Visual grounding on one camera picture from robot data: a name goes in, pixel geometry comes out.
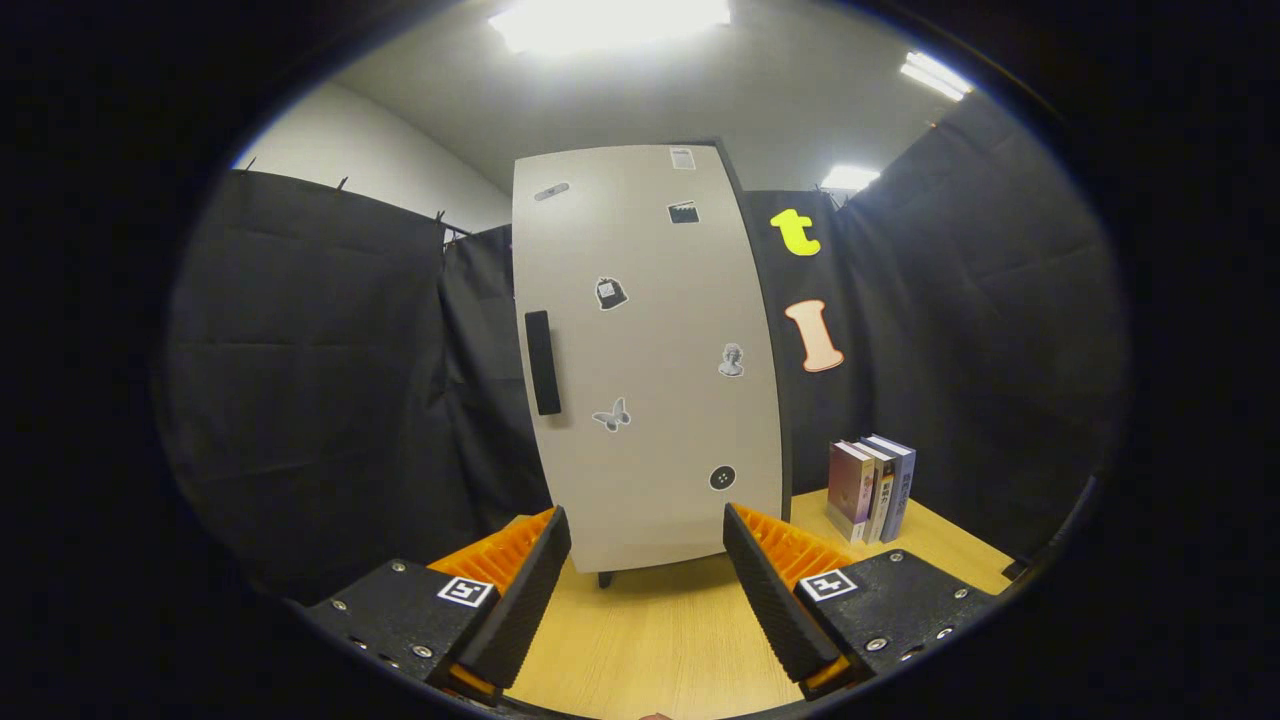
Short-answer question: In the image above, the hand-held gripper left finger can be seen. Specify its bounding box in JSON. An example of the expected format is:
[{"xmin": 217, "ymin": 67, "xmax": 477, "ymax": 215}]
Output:
[{"xmin": 298, "ymin": 505, "xmax": 573, "ymax": 709}]

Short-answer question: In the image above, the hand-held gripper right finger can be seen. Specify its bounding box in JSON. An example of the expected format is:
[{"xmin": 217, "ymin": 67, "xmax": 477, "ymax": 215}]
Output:
[{"xmin": 722, "ymin": 502, "xmax": 999, "ymax": 703}]

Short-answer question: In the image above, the black door handle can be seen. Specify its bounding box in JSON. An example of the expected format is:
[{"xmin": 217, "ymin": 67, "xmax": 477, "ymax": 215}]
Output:
[{"xmin": 524, "ymin": 310, "xmax": 563, "ymax": 416}]

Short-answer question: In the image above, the light grey cabinet door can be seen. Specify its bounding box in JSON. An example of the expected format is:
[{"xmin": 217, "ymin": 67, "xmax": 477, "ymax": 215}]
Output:
[{"xmin": 511, "ymin": 143, "xmax": 784, "ymax": 574}]

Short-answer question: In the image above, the white book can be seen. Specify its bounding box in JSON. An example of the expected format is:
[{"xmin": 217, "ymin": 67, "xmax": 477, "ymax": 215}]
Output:
[{"xmin": 850, "ymin": 440, "xmax": 898, "ymax": 544}]

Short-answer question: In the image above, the dark grey cabinet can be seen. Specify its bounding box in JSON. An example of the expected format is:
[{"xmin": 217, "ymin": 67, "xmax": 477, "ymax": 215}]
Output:
[{"xmin": 511, "ymin": 138, "xmax": 796, "ymax": 591}]

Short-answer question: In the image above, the black backdrop cloth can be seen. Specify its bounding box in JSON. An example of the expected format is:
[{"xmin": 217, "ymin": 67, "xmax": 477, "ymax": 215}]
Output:
[{"xmin": 155, "ymin": 95, "xmax": 1131, "ymax": 601}]

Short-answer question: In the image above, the double strip ceiling light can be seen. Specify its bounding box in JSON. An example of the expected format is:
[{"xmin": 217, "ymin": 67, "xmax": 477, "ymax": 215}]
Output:
[{"xmin": 898, "ymin": 50, "xmax": 976, "ymax": 103}]

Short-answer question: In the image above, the large ceiling light panel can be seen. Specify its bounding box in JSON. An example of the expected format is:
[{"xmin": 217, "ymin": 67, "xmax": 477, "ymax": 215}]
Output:
[{"xmin": 488, "ymin": 0, "xmax": 733, "ymax": 56}]

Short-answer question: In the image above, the black ribbed strap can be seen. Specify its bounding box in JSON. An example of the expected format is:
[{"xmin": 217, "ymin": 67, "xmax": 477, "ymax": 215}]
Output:
[{"xmin": 1003, "ymin": 475, "xmax": 1099, "ymax": 581}]

